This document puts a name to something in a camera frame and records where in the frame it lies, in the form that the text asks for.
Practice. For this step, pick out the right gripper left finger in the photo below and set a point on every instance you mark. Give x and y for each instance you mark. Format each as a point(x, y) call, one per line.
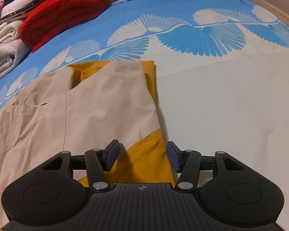
point(99, 161)

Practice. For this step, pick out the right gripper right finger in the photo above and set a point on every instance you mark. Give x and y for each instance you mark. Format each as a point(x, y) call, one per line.
point(187, 164)

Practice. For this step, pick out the beige and mustard hooded jacket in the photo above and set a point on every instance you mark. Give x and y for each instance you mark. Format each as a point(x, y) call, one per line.
point(81, 107)

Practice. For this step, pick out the blue white patterned bed sheet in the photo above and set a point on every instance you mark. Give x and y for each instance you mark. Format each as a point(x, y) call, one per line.
point(221, 74)

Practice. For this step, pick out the white folded quilt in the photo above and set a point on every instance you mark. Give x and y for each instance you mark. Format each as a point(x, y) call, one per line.
point(12, 48)

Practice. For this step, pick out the red folded blanket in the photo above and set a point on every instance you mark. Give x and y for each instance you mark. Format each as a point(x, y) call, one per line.
point(53, 17)

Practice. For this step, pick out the dark patterned folded blanket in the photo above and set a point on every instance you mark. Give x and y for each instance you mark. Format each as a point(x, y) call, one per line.
point(20, 13)

